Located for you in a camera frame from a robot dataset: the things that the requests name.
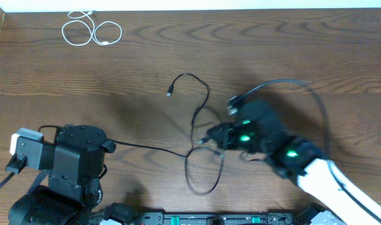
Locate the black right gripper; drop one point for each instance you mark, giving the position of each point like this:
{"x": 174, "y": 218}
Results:
{"x": 221, "y": 131}

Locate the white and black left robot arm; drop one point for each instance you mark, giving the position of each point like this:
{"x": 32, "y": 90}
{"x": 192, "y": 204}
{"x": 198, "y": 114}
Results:
{"x": 68, "y": 186}

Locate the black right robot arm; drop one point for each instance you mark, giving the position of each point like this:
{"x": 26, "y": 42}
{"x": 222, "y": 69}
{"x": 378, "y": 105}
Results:
{"x": 258, "y": 129}

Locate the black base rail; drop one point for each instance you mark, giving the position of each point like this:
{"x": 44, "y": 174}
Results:
{"x": 121, "y": 214}

